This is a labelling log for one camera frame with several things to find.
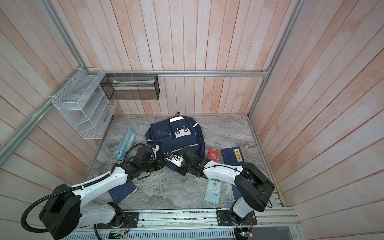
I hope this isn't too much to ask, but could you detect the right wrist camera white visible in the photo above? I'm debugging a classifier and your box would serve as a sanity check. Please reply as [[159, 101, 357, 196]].
[[165, 153, 184, 168]]

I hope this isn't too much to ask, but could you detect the aluminium front rail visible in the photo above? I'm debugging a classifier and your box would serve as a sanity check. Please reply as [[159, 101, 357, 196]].
[[66, 207, 306, 240]]

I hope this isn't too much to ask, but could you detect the white wire mesh shelf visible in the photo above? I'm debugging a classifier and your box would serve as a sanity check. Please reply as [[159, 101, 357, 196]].
[[52, 68, 117, 140]]

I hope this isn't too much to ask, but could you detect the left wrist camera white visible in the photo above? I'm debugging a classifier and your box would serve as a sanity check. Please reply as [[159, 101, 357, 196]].
[[151, 144, 159, 156]]

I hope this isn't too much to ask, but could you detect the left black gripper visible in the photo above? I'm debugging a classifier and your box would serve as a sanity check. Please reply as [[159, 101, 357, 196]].
[[141, 156, 168, 172]]

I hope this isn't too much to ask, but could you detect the navy blue student backpack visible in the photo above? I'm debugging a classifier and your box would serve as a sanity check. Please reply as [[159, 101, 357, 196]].
[[146, 113, 206, 158]]

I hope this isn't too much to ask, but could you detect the light blue calculator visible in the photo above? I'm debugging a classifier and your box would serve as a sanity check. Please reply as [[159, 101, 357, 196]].
[[204, 179, 222, 205]]

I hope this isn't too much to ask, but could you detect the blue notebook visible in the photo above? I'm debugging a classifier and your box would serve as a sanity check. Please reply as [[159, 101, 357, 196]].
[[108, 181, 137, 205], [232, 185, 242, 201], [221, 147, 245, 166]]

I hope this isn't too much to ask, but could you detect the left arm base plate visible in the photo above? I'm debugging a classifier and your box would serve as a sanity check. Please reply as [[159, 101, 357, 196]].
[[97, 212, 140, 229]]

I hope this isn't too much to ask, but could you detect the black corrugated cable conduit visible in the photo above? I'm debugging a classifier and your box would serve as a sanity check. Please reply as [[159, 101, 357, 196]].
[[20, 143, 148, 240]]

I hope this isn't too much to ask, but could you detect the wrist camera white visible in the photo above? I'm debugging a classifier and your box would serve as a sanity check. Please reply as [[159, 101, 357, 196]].
[[151, 144, 159, 156], [165, 153, 184, 168]]

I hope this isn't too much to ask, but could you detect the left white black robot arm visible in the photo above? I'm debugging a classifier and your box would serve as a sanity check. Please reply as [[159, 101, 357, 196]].
[[39, 145, 166, 240]]

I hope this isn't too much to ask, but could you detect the black mesh wall basket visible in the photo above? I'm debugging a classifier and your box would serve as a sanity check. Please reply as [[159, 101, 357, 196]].
[[101, 73, 160, 101]]

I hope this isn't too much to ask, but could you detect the light teal pencil pouch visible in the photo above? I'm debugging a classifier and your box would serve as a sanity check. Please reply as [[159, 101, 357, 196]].
[[114, 129, 136, 163]]

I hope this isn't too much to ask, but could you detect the red small booklet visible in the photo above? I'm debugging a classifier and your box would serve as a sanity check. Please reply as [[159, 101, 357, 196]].
[[207, 149, 221, 163]]

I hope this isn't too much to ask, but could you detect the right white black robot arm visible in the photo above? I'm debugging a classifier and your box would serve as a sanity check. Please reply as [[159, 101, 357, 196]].
[[176, 147, 275, 222]]

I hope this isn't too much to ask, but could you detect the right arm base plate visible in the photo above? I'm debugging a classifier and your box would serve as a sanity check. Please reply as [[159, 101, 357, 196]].
[[216, 208, 258, 227]]

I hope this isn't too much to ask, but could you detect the clear plastic ruler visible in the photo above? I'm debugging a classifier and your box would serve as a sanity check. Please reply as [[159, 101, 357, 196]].
[[224, 183, 235, 207]]

